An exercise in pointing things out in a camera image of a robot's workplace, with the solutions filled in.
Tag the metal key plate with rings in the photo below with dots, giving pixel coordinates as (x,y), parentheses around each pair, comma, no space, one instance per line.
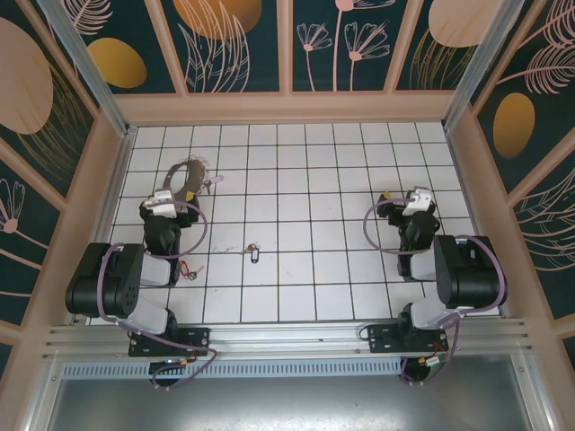
(194,179)

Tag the key with purple tag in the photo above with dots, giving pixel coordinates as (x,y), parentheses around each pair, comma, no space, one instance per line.
(218,180)

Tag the keys with red tag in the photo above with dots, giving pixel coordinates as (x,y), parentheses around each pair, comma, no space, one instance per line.
(191,274)

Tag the key with blue tag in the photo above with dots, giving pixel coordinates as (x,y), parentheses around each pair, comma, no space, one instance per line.
(253,257)

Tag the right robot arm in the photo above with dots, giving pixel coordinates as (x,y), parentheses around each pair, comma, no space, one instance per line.
(471,269)

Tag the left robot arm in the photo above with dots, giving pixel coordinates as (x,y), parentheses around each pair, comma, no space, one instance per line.
(99,287)

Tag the grey metal sheet panel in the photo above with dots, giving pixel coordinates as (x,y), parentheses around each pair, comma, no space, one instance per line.
(287,404)

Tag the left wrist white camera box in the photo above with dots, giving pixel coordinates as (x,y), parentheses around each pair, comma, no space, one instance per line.
(164,204)

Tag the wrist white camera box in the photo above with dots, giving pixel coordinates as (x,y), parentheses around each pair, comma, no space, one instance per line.
(418,202)
(164,204)

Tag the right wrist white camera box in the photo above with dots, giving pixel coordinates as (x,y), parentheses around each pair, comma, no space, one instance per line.
(418,202)

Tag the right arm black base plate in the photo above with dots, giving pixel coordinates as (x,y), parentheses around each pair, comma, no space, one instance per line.
(382,339)

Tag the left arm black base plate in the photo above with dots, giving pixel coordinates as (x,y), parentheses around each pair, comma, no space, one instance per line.
(197,341)

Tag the aluminium slotted mounting rail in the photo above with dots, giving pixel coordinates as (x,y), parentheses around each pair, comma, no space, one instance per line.
(287,339)

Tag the right aluminium frame post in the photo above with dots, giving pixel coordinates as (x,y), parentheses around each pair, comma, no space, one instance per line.
(485,67)

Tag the aluminium frame post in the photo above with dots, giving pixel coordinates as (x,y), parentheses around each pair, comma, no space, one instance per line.
(485,67)
(90,67)

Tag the left aluminium frame post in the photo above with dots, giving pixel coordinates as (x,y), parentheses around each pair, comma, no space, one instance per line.
(90,67)

